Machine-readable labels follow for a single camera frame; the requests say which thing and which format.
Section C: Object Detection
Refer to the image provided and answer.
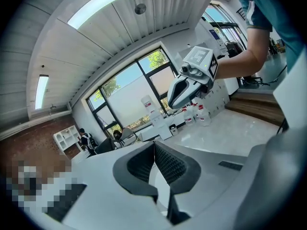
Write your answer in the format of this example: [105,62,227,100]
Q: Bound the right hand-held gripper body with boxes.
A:
[177,46,219,100]

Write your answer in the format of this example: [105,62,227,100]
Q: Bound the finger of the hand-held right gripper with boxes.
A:
[166,77,186,109]
[172,78,205,110]

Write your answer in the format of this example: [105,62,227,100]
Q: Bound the white low cabinet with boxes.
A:
[140,122,175,142]

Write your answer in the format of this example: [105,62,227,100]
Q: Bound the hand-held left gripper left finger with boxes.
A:
[61,141,168,230]

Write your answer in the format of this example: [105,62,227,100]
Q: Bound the long ceiling light panel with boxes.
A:
[67,0,156,30]

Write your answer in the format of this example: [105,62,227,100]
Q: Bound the black monitor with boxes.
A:
[94,137,116,156]

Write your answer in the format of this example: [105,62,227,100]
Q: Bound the person's right forearm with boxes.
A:
[214,48,264,80]

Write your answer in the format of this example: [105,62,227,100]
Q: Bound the round grey ceiling fixture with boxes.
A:
[134,3,147,15]

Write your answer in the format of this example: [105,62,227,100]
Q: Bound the large black-framed window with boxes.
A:
[85,46,178,132]

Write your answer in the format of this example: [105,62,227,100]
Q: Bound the short ceiling light panel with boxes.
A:
[35,74,49,110]

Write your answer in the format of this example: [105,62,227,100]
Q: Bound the white water dispenser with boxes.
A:
[149,108,165,127]

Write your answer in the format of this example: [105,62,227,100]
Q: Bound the white cubby shelf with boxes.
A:
[53,125,83,161]

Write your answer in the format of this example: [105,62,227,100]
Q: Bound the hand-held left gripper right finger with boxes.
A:
[153,139,249,230]

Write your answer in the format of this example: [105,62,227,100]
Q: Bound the person's teal shirt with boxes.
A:
[234,0,307,73]

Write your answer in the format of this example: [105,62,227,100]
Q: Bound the wooden steps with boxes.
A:
[224,92,286,127]

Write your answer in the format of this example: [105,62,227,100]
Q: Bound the black cables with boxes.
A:
[238,65,288,87]

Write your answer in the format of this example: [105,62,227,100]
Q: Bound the water jug with red label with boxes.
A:
[183,111,196,127]
[196,105,212,127]
[141,95,155,112]

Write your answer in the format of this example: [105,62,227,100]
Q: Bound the white kiosk with blue poster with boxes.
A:
[208,28,226,55]

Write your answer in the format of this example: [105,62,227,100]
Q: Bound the white locker cabinet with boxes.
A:
[205,77,231,117]

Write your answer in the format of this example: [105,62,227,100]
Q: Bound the grey office chair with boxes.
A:
[121,127,140,146]

